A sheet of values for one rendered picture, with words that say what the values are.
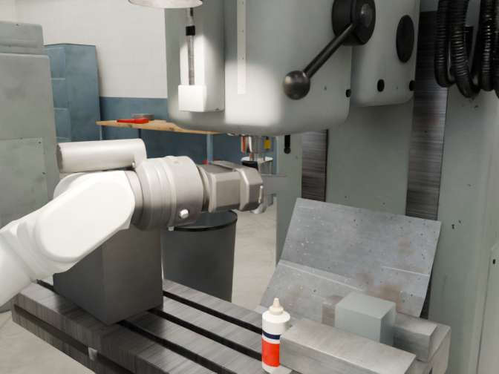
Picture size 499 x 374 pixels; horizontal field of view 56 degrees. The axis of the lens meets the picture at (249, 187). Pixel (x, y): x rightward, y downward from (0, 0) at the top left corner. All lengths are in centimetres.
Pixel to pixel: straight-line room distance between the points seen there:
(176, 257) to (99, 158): 208
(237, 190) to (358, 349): 24
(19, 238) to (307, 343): 34
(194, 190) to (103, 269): 32
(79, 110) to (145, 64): 134
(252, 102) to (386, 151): 47
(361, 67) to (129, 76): 706
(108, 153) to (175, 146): 640
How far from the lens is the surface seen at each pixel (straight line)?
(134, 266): 87
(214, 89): 55
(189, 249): 256
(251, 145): 63
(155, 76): 720
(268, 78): 53
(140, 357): 78
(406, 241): 96
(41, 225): 50
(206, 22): 55
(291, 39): 54
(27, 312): 107
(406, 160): 95
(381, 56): 71
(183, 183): 56
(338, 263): 99
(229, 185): 59
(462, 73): 75
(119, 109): 788
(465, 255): 96
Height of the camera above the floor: 137
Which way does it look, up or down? 12 degrees down
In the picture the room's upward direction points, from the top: straight up
